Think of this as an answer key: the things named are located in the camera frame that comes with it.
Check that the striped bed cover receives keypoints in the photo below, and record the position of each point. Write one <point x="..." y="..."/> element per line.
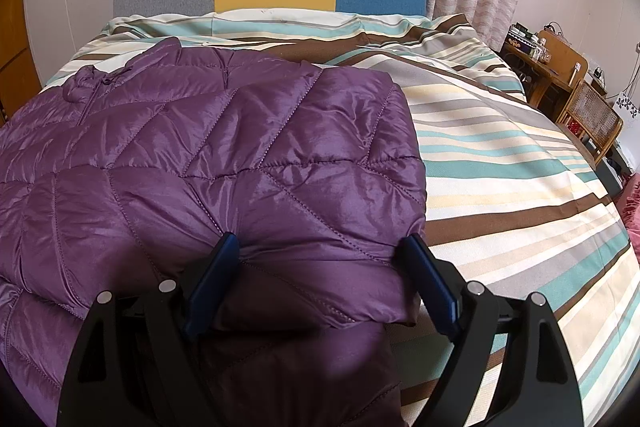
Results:
<point x="500" y="167"/>

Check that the wooden wardrobe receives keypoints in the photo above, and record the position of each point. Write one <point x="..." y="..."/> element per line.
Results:
<point x="15" y="47"/>

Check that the wooden desk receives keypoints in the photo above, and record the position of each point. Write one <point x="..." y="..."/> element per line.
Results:
<point x="550" y="57"/>

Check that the purple quilted jacket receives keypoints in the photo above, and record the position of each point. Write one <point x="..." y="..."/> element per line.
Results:
<point x="200" y="147"/>

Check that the pink cloth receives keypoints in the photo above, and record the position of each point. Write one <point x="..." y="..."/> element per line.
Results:
<point x="632" y="212"/>

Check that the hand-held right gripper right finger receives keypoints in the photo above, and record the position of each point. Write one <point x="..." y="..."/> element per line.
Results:
<point x="432" y="287"/>

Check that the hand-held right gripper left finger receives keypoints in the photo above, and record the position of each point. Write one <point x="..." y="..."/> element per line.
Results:
<point x="212" y="289"/>

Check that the wicker wooden chair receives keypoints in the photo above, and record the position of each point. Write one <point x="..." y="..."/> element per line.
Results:
<point x="592" y="112"/>

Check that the white floral bag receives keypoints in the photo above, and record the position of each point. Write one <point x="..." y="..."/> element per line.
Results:
<point x="627" y="107"/>

